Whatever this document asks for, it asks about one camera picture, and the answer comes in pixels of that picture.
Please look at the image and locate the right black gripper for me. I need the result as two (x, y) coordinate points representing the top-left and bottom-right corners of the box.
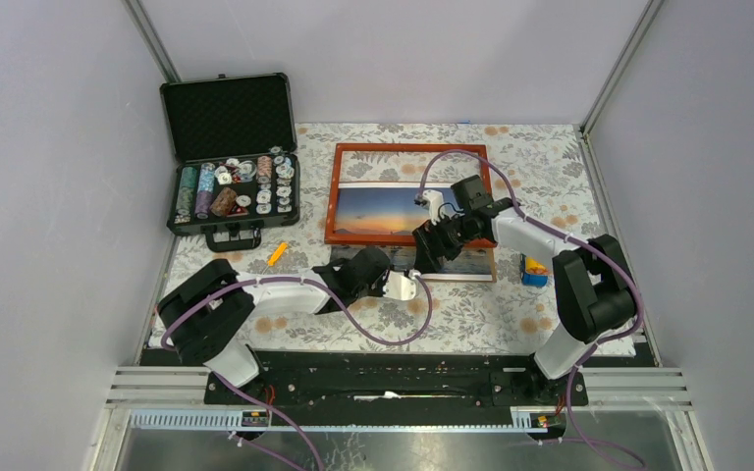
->
(413, 210), (475, 275)

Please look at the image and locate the orange wooden photo frame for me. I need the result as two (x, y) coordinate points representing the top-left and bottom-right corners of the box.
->
(325, 143), (491, 237)

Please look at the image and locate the sunset beach photo print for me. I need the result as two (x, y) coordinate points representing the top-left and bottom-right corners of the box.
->
(325, 182), (497, 283)

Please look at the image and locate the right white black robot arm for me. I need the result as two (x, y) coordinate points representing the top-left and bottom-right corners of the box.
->
(412, 176), (642, 404)

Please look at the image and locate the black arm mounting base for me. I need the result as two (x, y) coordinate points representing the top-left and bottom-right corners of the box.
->
(113, 344), (656, 427)

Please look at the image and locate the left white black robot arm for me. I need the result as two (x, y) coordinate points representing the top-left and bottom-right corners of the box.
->
(156, 247), (391, 403)

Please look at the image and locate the blue yellow toy block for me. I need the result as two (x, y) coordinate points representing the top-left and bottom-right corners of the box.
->
(519, 254), (549, 288)

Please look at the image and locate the floral table cloth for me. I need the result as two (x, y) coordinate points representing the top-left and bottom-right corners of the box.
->
(147, 123), (638, 358)

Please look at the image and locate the black poker chip case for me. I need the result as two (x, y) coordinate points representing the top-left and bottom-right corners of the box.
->
(159, 73), (300, 252)

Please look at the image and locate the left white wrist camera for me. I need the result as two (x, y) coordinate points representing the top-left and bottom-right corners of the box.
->
(382, 270), (421, 301)

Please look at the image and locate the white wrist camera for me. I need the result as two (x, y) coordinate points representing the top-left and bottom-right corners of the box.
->
(382, 270), (421, 301)
(414, 189), (445, 225)

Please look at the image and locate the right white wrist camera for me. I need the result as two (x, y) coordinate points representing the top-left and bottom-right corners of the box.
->
(414, 189), (445, 225)

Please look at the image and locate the aluminium rail frame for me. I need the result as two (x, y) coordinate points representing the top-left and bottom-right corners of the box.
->
(108, 365), (695, 433)

